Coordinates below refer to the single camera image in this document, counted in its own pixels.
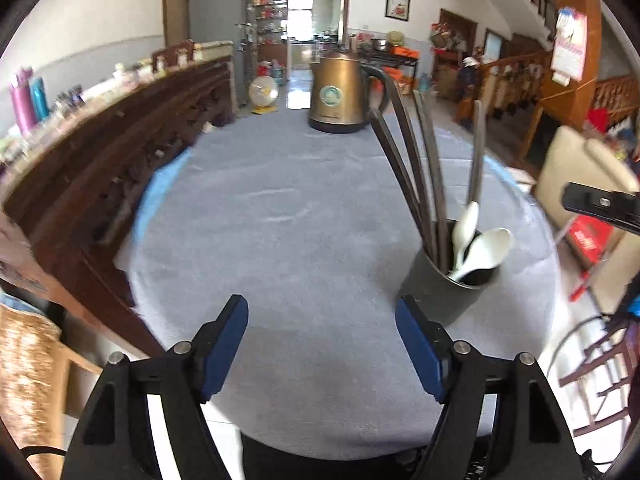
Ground dark brown chopstick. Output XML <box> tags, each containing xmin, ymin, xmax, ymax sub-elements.
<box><xmin>467</xmin><ymin>99</ymin><xmax>487</xmax><ymax>209</ymax></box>
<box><xmin>421</xmin><ymin>102</ymin><xmax>452</xmax><ymax>269</ymax></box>
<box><xmin>410</xmin><ymin>88</ymin><xmax>450</xmax><ymax>268</ymax></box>
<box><xmin>387</xmin><ymin>80</ymin><xmax>442</xmax><ymax>262</ymax></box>
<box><xmin>369</xmin><ymin>112</ymin><xmax>434</xmax><ymax>257</ymax></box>

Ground teal water bottle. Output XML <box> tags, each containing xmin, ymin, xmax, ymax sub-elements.
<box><xmin>30</xmin><ymin>77</ymin><xmax>50</xmax><ymax>121</ymax></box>

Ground grey tablecloth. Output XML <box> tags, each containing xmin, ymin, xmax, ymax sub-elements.
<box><xmin>114</xmin><ymin>105</ymin><xmax>562</xmax><ymax>462</ymax></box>

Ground dark wooden side table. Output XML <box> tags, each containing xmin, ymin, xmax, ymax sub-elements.
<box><xmin>349</xmin><ymin>35</ymin><xmax>422</xmax><ymax>92</ymax></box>

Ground bronze electric kettle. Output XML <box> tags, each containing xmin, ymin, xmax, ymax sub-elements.
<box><xmin>307</xmin><ymin>52</ymin><xmax>392</xmax><ymax>135</ymax></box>

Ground pink water bottle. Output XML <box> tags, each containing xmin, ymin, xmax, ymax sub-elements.
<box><xmin>9</xmin><ymin>67</ymin><xmax>39</xmax><ymax>132</ymax></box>

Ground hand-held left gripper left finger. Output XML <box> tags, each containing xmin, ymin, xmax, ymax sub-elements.
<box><xmin>60</xmin><ymin>294</ymin><xmax>250</xmax><ymax>480</ymax></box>

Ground brown lattice door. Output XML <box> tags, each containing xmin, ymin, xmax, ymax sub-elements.
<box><xmin>162</xmin><ymin>0</ymin><xmax>215</xmax><ymax>50</ymax></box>

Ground black utensil cup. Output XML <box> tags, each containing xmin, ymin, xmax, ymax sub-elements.
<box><xmin>399</xmin><ymin>219</ymin><xmax>502</xmax><ymax>327</ymax></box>

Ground dark wooden chair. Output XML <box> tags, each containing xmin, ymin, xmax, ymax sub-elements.
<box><xmin>544</xmin><ymin>305</ymin><xmax>640</xmax><ymax>438</ymax></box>

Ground wooden dining chair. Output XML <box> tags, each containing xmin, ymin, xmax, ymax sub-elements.
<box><xmin>151</xmin><ymin>39</ymin><xmax>196</xmax><ymax>69</ymax></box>

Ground grey refrigerator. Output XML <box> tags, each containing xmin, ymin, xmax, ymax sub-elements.
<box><xmin>187</xmin><ymin>0</ymin><xmax>252</xmax><ymax>107</ymax></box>

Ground woven wicker basket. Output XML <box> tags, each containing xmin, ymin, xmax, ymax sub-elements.
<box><xmin>0</xmin><ymin>304</ymin><xmax>67</xmax><ymax>463</ymax></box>

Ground cream leather armchair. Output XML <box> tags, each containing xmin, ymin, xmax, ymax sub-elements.
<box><xmin>531</xmin><ymin>124</ymin><xmax>640</xmax><ymax>312</ymax></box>

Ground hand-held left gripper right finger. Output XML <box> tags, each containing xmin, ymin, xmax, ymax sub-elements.
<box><xmin>394</xmin><ymin>294</ymin><xmax>585</xmax><ymax>480</ymax></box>

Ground white chest freezer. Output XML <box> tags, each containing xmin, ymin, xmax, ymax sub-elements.
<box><xmin>192</xmin><ymin>40</ymin><xmax>234</xmax><ymax>62</ymax></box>

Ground red child chair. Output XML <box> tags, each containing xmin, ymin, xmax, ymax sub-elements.
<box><xmin>569</xmin><ymin>214</ymin><xmax>617</xmax><ymax>303</ymax></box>

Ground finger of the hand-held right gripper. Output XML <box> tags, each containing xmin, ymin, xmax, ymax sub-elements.
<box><xmin>561</xmin><ymin>182</ymin><xmax>640</xmax><ymax>235</ymax></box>

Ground wall calendar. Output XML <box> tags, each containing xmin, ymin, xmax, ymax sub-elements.
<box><xmin>549</xmin><ymin>7</ymin><xmax>589</xmax><ymax>87</ymax></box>

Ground white ceramic spoons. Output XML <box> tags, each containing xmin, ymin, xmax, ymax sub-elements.
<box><xmin>448</xmin><ymin>227</ymin><xmax>515</xmax><ymax>282</ymax></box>

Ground blue table cover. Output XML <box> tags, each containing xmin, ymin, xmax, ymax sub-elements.
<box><xmin>131</xmin><ymin>147</ymin><xmax>533</xmax><ymax>253</ymax></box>

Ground framed wall picture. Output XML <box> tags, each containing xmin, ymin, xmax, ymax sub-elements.
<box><xmin>384</xmin><ymin>0</ymin><xmax>412</xmax><ymax>22</ymax></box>

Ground white floor fan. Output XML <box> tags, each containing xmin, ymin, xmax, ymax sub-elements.
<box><xmin>248</xmin><ymin>75</ymin><xmax>281</xmax><ymax>115</ymax></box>

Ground white plastic spoon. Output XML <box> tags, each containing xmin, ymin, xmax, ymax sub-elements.
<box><xmin>451</xmin><ymin>201</ymin><xmax>480</xmax><ymax>272</ymax></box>

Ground carved wooden sideboard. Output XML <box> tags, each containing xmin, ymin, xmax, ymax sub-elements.
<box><xmin>0</xmin><ymin>54</ymin><xmax>237</xmax><ymax>361</ymax></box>

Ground wooden stair railing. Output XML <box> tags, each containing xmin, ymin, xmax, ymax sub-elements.
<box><xmin>456</xmin><ymin>49</ymin><xmax>552</xmax><ymax>127</ymax></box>

